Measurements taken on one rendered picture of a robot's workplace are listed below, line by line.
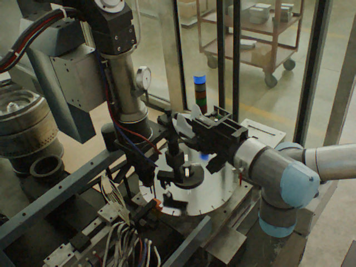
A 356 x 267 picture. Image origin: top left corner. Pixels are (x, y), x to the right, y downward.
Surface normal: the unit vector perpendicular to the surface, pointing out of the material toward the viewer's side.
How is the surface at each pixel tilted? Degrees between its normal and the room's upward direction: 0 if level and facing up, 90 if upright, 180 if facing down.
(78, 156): 0
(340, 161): 50
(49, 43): 59
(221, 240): 0
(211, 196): 0
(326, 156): 34
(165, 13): 90
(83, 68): 90
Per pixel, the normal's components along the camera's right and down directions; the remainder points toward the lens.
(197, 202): -0.10, -0.77
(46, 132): 0.88, 0.22
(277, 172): -0.53, -0.33
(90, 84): 0.76, 0.35
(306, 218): -0.64, 0.54
